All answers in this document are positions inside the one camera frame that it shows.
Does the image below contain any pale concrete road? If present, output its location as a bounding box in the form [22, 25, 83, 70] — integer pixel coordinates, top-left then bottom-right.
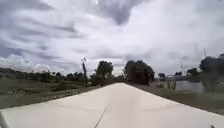
[0, 82, 224, 128]

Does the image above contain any grass verge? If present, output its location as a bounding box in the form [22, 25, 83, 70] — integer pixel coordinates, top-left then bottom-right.
[0, 78, 104, 110]

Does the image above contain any distant tree line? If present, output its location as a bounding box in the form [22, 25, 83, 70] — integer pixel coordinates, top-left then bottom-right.
[0, 67, 91, 84]

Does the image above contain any grass strip with bushes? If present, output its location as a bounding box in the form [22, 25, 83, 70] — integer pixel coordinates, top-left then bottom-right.
[125, 55, 224, 116]

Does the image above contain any pole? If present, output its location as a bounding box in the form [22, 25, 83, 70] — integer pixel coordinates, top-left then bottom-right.
[80, 57, 89, 88]

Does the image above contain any dark round tree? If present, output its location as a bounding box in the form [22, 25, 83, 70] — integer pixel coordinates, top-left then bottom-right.
[89, 60, 115, 86]

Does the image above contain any dark broad tree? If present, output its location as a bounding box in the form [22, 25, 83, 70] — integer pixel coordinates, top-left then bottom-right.
[123, 59, 156, 86]

